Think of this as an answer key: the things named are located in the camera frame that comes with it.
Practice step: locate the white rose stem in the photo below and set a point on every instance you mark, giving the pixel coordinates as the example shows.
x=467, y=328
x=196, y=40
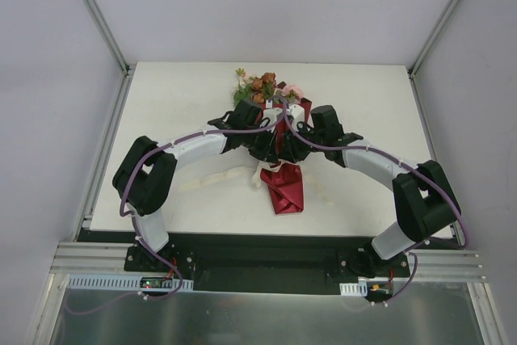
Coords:
x=243, y=88

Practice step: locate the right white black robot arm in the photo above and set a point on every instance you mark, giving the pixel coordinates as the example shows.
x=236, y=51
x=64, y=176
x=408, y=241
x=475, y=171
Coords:
x=423, y=198

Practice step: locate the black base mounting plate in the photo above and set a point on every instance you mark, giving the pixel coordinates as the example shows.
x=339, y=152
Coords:
x=267, y=264

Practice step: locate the small pink rose stem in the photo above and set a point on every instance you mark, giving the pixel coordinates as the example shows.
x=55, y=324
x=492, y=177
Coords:
x=292, y=93

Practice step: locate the white cable duct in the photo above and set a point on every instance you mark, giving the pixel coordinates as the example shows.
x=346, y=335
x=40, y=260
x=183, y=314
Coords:
x=359, y=289
x=128, y=283

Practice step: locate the left white cable duct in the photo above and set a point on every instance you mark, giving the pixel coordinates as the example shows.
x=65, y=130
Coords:
x=128, y=283

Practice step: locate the orange brown rose stem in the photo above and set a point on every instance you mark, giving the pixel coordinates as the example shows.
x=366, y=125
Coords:
x=263, y=88

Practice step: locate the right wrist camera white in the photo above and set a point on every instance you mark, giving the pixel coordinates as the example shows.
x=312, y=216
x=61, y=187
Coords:
x=296, y=115

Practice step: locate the left aluminium frame post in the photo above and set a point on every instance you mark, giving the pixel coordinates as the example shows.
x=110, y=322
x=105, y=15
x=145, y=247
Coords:
x=107, y=35

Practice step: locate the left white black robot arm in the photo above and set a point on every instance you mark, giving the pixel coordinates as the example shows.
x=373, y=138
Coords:
x=145, y=175

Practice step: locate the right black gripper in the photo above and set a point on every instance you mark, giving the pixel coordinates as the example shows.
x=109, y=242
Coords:
x=294, y=149

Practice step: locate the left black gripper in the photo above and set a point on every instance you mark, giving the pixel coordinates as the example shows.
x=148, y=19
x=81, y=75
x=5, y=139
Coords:
x=263, y=148

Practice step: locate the right aluminium frame post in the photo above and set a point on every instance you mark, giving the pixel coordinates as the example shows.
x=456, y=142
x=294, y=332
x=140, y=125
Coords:
x=437, y=30

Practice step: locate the cream printed ribbon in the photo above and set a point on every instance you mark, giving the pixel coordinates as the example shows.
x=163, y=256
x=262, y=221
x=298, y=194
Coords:
x=253, y=176

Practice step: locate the right white cable duct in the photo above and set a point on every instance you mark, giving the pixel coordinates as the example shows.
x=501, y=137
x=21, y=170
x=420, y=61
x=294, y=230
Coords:
x=359, y=289

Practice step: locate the aluminium front rail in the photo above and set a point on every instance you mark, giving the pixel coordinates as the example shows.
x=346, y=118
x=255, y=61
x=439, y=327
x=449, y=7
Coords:
x=463, y=266

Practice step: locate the aluminium frame post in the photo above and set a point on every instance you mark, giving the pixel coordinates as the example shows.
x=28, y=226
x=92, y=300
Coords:
x=437, y=30
x=107, y=35

